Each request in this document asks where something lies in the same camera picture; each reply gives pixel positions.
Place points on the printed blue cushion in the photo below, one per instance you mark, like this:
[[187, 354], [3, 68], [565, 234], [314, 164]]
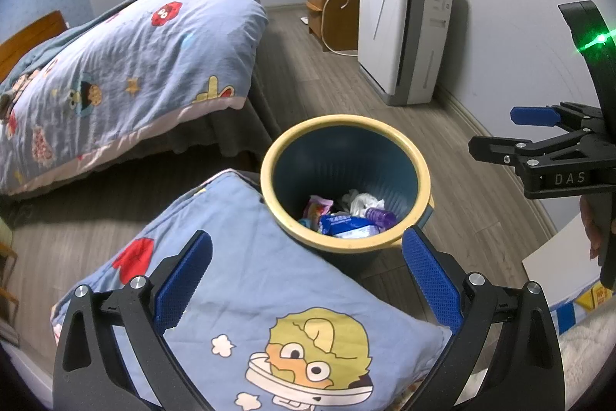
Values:
[[250, 257]]

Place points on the white air purifier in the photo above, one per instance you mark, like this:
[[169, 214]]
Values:
[[385, 30]]

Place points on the purple bottle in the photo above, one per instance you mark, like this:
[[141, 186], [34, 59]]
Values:
[[380, 216]]

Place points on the white tissue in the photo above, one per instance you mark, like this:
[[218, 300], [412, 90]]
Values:
[[361, 201]]

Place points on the bed with cartoon duvet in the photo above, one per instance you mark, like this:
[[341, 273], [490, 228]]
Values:
[[144, 54]]

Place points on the printed blue white cloth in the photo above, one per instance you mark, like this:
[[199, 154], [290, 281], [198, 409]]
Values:
[[565, 314]]

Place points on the wooden bed headboard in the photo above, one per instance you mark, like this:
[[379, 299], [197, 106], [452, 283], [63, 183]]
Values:
[[33, 35]]

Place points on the white fluffy cloth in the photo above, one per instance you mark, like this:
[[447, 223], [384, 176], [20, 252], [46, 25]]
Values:
[[587, 353]]

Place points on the pink snack wrapper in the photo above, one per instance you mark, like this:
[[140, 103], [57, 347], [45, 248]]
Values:
[[317, 206]]

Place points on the blue bin with yellow rim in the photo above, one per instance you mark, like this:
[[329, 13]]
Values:
[[337, 160]]

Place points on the wooden furniture frame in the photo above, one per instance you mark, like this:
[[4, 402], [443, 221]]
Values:
[[7, 276]]

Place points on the blue plastic packet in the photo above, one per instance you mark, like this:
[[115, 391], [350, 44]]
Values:
[[346, 225]]

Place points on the person's right hand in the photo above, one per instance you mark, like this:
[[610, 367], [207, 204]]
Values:
[[591, 223]]

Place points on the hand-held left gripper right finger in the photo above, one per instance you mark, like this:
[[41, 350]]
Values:
[[433, 281]]

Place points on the wooden nightstand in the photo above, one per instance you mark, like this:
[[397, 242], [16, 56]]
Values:
[[332, 26]]

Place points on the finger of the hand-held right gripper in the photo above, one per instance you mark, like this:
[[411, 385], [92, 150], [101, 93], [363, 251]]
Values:
[[495, 149], [532, 116]]

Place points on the dark plush toy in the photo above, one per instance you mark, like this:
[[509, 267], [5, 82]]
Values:
[[9, 98]]

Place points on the white board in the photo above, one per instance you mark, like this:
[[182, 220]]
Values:
[[563, 261]]

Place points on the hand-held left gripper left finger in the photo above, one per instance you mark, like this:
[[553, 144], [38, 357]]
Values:
[[185, 281]]

